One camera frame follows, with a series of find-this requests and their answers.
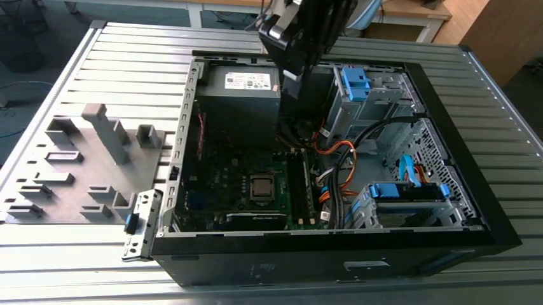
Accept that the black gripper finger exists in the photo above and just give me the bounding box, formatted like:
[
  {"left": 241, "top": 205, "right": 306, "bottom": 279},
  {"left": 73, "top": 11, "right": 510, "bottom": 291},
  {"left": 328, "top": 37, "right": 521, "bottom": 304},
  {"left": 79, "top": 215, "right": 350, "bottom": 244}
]
[{"left": 280, "top": 65, "right": 317, "bottom": 100}]

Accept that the silver topped CPU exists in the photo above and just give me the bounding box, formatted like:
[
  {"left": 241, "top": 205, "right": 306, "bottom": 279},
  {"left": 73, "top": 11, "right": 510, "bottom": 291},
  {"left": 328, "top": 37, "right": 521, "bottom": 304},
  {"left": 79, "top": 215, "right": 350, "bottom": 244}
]
[{"left": 250, "top": 178, "right": 276, "bottom": 197}]

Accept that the grey power supply unit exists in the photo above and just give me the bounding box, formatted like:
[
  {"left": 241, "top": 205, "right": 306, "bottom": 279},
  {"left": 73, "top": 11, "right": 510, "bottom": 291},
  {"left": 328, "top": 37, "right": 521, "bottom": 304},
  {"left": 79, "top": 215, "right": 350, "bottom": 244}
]
[{"left": 194, "top": 65, "right": 284, "bottom": 140}]

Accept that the blue plastic disk carrier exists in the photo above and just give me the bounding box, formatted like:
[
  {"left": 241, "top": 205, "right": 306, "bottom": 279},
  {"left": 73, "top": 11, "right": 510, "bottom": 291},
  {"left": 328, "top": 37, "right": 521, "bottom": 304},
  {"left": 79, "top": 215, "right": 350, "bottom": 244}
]
[{"left": 341, "top": 67, "right": 374, "bottom": 102}]

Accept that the silver drive cage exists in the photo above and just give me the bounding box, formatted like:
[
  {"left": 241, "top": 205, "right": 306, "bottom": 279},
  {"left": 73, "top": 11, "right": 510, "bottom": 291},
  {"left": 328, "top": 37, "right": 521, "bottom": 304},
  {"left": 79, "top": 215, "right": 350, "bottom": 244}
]
[
  {"left": 325, "top": 66, "right": 425, "bottom": 140},
  {"left": 342, "top": 184, "right": 484, "bottom": 229}
]

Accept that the green motherboard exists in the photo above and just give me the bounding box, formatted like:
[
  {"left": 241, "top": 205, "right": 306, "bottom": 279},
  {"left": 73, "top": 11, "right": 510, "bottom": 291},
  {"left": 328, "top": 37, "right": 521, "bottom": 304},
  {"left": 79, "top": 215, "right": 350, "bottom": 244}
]
[{"left": 176, "top": 104, "right": 326, "bottom": 231}]

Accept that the hard disk in blue carrier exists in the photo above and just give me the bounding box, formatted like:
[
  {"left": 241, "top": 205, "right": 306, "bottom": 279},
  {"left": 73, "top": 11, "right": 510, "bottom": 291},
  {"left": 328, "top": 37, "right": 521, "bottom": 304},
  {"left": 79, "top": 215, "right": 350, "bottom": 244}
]
[{"left": 368, "top": 180, "right": 450, "bottom": 203}]

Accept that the brown wooden cabinet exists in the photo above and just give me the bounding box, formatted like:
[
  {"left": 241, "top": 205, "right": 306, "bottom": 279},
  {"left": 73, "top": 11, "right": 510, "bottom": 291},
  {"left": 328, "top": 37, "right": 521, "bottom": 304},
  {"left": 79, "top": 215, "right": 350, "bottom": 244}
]
[{"left": 432, "top": 0, "right": 543, "bottom": 86}]

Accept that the blue expansion slot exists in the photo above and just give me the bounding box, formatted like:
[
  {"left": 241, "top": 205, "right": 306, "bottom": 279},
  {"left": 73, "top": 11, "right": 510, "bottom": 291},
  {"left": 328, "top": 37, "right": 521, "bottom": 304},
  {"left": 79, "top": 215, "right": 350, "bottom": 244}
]
[{"left": 185, "top": 192, "right": 206, "bottom": 210}]

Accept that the black graphics card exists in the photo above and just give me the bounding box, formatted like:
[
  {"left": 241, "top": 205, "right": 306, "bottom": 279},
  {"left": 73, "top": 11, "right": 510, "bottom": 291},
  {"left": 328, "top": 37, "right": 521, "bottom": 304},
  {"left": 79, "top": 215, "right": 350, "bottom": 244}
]
[{"left": 213, "top": 211, "right": 289, "bottom": 232}]

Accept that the grey parts rack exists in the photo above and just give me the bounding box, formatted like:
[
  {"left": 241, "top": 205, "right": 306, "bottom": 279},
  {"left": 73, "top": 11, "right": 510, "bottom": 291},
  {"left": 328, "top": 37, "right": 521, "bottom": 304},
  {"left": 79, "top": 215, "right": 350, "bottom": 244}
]
[{"left": 0, "top": 103, "right": 177, "bottom": 225}]

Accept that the black PC case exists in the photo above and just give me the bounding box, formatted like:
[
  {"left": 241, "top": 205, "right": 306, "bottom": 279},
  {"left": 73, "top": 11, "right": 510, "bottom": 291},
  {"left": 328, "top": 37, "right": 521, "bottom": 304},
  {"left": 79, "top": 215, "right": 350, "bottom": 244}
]
[{"left": 150, "top": 49, "right": 522, "bottom": 288}]

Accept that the blue black latch clip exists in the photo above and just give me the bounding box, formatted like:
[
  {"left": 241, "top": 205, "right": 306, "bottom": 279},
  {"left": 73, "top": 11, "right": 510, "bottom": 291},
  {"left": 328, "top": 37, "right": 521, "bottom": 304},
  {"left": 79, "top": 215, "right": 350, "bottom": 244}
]
[{"left": 122, "top": 214, "right": 141, "bottom": 235}]

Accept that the black office chair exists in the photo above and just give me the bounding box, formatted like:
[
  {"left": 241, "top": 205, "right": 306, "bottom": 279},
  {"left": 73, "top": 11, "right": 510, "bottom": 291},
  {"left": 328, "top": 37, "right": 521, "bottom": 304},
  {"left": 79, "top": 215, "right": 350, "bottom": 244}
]
[{"left": 0, "top": 12, "right": 47, "bottom": 74}]

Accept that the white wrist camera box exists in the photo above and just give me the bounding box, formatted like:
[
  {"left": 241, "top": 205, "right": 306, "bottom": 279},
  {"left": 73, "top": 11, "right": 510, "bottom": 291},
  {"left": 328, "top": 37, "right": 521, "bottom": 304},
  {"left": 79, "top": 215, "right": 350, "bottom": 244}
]
[{"left": 256, "top": 0, "right": 308, "bottom": 71}]

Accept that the orange wire bundle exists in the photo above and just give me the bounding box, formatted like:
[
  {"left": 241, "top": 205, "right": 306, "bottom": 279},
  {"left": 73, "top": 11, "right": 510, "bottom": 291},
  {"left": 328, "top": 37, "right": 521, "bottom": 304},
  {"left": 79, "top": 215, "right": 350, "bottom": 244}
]
[{"left": 312, "top": 132, "right": 360, "bottom": 204}]

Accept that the wooden desk white frame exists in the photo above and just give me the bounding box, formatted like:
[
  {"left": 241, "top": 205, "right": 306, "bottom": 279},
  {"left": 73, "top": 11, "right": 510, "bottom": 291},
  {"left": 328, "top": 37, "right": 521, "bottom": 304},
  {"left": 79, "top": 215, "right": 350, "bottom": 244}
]
[{"left": 372, "top": 0, "right": 453, "bottom": 44}]

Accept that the red twisted wire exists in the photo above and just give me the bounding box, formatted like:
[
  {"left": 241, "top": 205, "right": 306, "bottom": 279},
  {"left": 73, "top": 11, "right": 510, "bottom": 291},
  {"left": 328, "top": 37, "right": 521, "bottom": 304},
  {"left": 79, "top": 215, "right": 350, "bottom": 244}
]
[{"left": 194, "top": 111, "right": 208, "bottom": 161}]

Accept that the white frame table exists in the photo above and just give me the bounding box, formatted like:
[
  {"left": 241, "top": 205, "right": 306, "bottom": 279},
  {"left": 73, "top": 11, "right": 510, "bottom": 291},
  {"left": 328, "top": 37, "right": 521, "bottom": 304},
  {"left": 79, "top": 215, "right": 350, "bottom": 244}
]
[{"left": 62, "top": 0, "right": 264, "bottom": 29}]

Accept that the thick black cable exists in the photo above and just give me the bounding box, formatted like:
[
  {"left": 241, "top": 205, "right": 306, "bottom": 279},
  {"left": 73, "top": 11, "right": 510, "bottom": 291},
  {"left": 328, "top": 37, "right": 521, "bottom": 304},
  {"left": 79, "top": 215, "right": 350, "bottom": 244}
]
[{"left": 328, "top": 116, "right": 428, "bottom": 229}]

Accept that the blue flat cable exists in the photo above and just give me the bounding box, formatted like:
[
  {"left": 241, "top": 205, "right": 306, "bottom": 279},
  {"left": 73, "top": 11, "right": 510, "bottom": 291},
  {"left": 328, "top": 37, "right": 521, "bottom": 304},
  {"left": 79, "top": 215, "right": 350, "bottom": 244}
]
[{"left": 397, "top": 154, "right": 421, "bottom": 189}]

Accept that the grey metal retainer bracket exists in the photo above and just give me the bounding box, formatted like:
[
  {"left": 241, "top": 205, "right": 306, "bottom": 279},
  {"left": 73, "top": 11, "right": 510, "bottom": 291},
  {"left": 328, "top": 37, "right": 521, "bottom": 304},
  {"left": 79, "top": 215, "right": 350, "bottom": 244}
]
[{"left": 121, "top": 189, "right": 164, "bottom": 263}]

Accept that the pale blue floor cable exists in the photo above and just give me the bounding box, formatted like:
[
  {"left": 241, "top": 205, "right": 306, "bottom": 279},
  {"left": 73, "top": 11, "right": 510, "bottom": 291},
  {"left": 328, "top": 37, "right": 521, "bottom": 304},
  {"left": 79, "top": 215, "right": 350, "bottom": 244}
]
[{"left": 0, "top": 81, "right": 54, "bottom": 139}]

